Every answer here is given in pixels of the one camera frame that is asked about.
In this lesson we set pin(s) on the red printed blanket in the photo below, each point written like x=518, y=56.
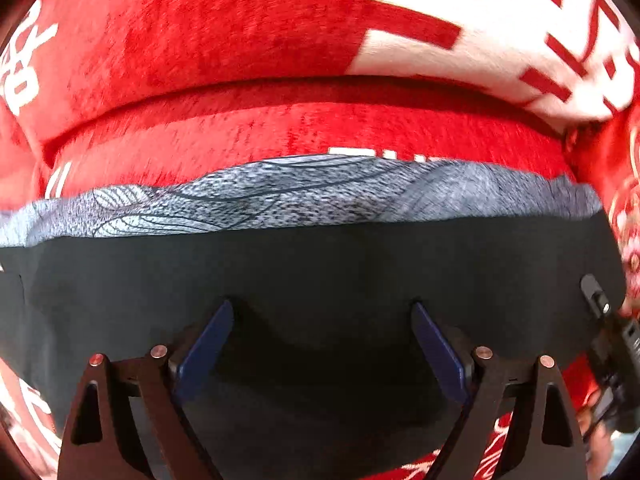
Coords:
x=225, y=35

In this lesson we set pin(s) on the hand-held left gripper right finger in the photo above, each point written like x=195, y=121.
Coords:
x=440, y=355

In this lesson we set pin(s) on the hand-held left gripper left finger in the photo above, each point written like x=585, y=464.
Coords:
x=202, y=355

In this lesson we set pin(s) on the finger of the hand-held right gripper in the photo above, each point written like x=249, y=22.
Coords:
x=595, y=297

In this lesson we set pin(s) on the red embroidered pillow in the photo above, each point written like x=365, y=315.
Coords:
x=622, y=190

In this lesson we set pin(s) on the black pants grey patterned waistband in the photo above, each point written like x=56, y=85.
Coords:
x=320, y=260

